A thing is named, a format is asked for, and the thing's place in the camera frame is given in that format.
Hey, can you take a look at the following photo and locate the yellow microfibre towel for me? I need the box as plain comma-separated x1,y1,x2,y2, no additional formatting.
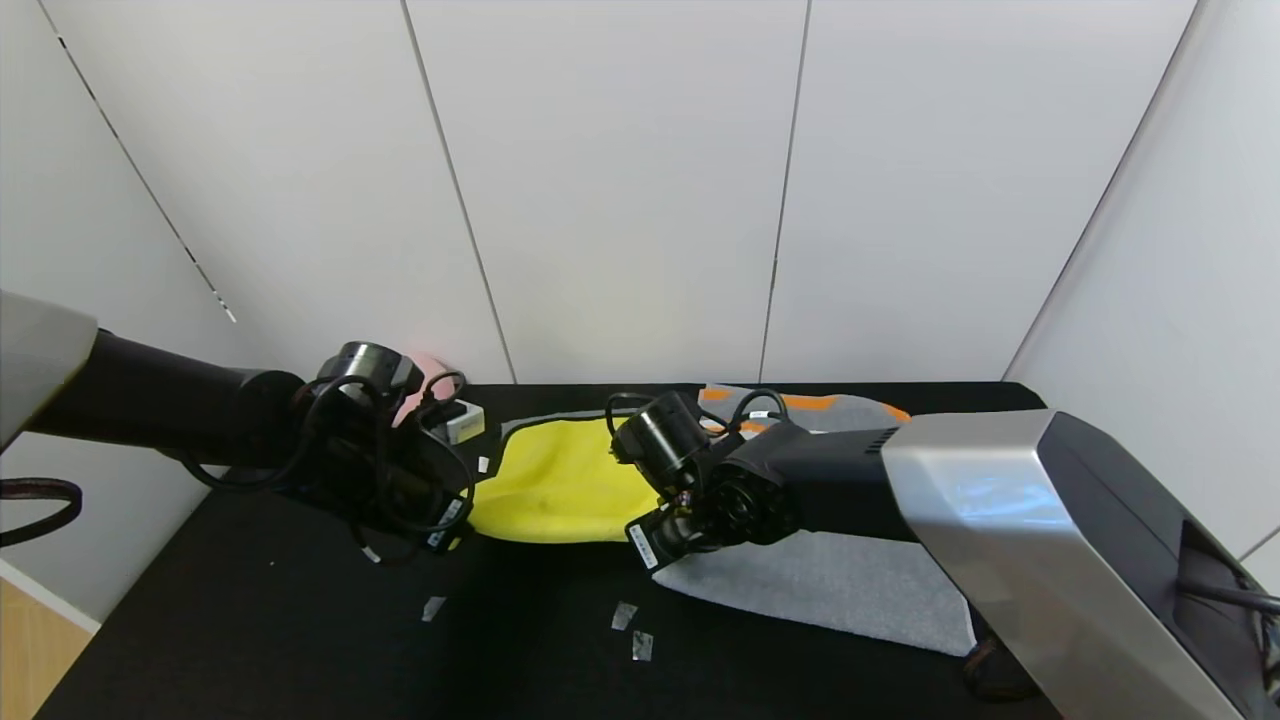
468,418,663,544

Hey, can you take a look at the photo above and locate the grey towel with orange stripes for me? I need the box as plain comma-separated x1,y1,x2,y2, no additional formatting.
652,383,977,658

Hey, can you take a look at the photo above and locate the pink peach plush toy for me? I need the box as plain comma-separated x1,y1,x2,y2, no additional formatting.
395,352,453,426

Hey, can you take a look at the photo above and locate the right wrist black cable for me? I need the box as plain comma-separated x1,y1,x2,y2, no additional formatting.
605,388,791,441

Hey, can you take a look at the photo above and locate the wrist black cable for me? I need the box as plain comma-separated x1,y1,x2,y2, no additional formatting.
180,370,476,563
605,388,791,441

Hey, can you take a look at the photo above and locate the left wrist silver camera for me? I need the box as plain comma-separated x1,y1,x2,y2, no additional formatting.
432,400,487,447

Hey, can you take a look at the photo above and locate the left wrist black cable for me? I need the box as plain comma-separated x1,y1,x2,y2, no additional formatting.
180,370,476,563

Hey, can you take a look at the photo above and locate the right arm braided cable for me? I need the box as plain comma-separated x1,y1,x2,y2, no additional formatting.
963,638,1043,702

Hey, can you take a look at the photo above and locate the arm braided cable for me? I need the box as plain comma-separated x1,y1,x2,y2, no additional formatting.
963,638,1043,702
0,478,84,548

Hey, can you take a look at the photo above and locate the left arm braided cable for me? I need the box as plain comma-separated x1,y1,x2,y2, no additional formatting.
0,478,84,548

